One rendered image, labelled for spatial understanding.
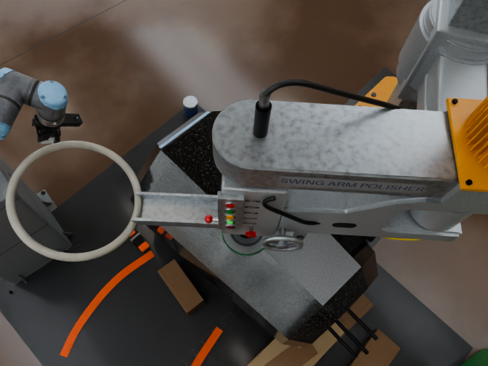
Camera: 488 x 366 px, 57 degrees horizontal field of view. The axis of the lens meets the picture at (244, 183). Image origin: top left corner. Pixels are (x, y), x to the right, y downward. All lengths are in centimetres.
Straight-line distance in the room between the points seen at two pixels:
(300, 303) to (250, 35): 234
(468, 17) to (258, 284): 133
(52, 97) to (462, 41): 141
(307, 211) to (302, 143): 33
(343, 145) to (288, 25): 267
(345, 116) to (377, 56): 252
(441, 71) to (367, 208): 60
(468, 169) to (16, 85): 135
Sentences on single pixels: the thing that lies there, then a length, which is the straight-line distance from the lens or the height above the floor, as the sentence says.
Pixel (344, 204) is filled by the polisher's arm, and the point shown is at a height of 141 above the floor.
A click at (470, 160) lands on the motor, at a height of 172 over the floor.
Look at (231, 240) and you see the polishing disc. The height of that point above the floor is 88.
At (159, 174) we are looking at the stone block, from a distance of 222.
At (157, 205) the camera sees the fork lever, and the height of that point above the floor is 105.
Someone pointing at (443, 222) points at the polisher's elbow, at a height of 135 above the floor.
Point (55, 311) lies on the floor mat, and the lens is 293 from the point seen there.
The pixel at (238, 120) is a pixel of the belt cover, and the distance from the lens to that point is 123.
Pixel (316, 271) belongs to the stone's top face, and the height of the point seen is 83.
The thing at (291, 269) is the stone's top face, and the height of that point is 83.
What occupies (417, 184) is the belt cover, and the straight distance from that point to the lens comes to 128.
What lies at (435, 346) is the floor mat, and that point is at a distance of 299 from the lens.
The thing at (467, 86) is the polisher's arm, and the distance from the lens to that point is 179.
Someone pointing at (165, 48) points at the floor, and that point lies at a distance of 366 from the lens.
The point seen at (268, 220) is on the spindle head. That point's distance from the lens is 152.
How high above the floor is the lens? 274
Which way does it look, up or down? 65 degrees down
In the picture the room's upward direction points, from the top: 5 degrees clockwise
